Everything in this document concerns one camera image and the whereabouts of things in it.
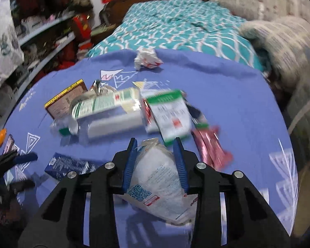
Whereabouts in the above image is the blue white milk carton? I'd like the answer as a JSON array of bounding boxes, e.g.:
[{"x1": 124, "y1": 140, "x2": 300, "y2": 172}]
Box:
[{"x1": 45, "y1": 152, "x2": 102, "y2": 181}]

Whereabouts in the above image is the pink red wrapper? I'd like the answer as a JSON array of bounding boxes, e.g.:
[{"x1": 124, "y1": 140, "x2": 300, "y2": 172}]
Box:
[{"x1": 191, "y1": 126, "x2": 233, "y2": 171}]

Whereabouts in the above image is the white plastic bag pack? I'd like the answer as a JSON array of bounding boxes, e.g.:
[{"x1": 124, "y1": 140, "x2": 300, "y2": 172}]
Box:
[{"x1": 121, "y1": 138, "x2": 198, "y2": 225}]

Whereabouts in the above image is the green white snack packet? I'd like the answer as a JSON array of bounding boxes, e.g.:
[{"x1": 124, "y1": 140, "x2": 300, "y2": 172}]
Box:
[{"x1": 140, "y1": 88, "x2": 210, "y2": 146}]

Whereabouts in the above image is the clear plastic bottle green label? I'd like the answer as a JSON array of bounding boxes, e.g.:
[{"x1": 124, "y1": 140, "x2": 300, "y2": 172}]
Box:
[{"x1": 50, "y1": 105, "x2": 145, "y2": 145}]

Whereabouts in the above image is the orange brown snack wrapper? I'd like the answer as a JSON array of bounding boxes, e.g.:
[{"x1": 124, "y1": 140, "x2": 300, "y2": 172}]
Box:
[{"x1": 70, "y1": 79, "x2": 143, "y2": 120}]

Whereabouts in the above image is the white paper ball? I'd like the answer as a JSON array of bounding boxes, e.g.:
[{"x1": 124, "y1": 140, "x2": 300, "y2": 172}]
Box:
[{"x1": 134, "y1": 48, "x2": 163, "y2": 70}]

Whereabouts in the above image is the orange fruit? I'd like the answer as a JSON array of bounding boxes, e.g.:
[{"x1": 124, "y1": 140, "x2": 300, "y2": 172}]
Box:
[{"x1": 0, "y1": 128, "x2": 7, "y2": 147}]

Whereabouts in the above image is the yellow brown cardboard box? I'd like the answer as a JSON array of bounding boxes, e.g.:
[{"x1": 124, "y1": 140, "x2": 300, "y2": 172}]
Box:
[{"x1": 44, "y1": 79, "x2": 88, "y2": 119}]

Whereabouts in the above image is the folded grey checked quilt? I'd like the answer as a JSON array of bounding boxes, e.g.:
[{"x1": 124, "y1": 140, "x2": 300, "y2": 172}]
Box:
[{"x1": 239, "y1": 16, "x2": 310, "y2": 88}]

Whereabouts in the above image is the cluttered metal shelf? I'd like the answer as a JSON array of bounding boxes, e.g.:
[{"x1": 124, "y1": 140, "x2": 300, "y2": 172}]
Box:
[{"x1": 0, "y1": 0, "x2": 93, "y2": 130}]

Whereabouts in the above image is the red gift box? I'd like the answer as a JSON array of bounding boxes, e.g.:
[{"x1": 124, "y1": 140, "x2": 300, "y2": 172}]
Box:
[{"x1": 71, "y1": 13, "x2": 91, "y2": 43}]

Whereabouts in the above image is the teal patterned bedspread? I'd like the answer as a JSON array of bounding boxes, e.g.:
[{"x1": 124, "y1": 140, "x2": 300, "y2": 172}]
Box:
[{"x1": 86, "y1": 0, "x2": 264, "y2": 72}]

